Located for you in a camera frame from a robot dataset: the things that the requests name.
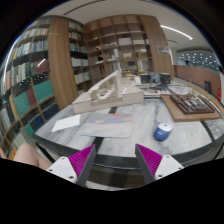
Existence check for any brown model on wooden board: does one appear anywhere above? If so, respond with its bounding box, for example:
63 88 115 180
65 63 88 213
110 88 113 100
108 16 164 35
161 94 221 122

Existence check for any person's bare knee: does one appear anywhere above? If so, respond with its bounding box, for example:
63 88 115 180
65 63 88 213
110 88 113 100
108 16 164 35
14 143 51 170

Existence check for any wooden back shelving unit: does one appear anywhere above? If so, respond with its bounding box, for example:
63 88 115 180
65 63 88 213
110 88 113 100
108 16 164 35
69 14 173 91

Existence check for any pastel printed mouse pad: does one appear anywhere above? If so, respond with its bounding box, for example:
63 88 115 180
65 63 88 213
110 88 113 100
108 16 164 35
80 113 133 138

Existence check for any white paper sheet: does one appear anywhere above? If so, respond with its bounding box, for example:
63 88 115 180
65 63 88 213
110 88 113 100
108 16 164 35
52 114 81 132

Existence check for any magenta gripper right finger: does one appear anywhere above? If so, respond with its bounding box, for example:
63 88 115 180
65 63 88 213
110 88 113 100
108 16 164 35
135 144 183 184

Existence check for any white architectural building model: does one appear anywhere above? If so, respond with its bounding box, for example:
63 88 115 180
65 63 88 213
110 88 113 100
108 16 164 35
72 70 144 114

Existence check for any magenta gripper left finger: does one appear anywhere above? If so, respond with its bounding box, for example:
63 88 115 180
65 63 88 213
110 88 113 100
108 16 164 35
47 145 96 187

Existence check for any tall left bookshelf with books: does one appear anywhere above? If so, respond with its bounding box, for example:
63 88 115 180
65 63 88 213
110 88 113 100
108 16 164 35
0 16 59 160

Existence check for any blue and white computer mouse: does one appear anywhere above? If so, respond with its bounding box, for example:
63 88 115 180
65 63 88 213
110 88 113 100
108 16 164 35
154 123 173 141

